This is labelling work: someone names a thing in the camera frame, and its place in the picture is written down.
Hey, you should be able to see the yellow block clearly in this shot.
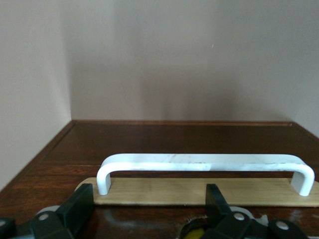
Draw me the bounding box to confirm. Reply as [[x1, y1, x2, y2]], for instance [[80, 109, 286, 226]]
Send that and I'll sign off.
[[185, 228, 208, 239]]

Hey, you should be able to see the white metal drawer handle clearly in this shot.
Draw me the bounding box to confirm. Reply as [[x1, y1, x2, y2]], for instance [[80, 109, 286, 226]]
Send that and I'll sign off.
[[95, 153, 316, 196]]

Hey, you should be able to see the dark brown wooden cabinet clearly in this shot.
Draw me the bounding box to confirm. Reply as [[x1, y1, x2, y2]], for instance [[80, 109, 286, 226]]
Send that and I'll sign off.
[[0, 119, 319, 195]]

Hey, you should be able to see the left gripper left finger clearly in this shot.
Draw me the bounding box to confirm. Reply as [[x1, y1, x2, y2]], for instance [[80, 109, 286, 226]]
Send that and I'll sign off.
[[0, 184, 95, 239]]

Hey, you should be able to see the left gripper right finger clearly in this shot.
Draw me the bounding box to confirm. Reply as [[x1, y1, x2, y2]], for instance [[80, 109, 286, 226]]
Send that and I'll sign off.
[[203, 184, 309, 239]]

